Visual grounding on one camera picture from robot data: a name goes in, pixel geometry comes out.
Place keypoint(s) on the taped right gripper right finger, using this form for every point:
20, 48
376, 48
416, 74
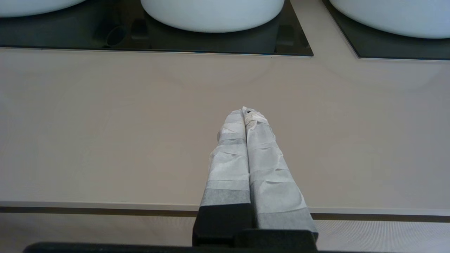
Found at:
270, 182

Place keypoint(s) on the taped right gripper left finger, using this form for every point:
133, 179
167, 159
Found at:
228, 168

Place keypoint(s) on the white cooking pot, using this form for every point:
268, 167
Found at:
31, 7
404, 17
211, 15

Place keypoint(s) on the black glass induction cooktop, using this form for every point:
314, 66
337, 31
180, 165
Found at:
369, 49
70, 35

